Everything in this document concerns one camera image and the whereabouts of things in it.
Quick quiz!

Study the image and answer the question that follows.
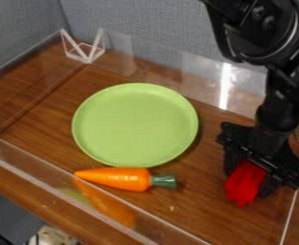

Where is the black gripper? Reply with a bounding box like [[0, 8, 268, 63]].
[[216, 122, 299, 199]]

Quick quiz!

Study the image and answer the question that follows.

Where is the red plastic block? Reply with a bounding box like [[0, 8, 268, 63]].
[[224, 160, 267, 207]]

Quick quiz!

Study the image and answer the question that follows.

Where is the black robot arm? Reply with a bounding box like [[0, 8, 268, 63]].
[[198, 0, 299, 200]]

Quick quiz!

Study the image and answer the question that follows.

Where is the orange toy carrot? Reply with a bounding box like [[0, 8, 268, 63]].
[[74, 167, 177, 192]]

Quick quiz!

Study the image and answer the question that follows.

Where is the green round plate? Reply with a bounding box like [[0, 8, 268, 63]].
[[71, 83, 198, 167]]

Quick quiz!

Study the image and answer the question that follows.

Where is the clear acrylic enclosure wall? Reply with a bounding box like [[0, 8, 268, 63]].
[[0, 32, 299, 245]]

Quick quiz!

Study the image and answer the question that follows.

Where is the clear acrylic corner bracket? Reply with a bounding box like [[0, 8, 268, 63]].
[[59, 28, 105, 64]]

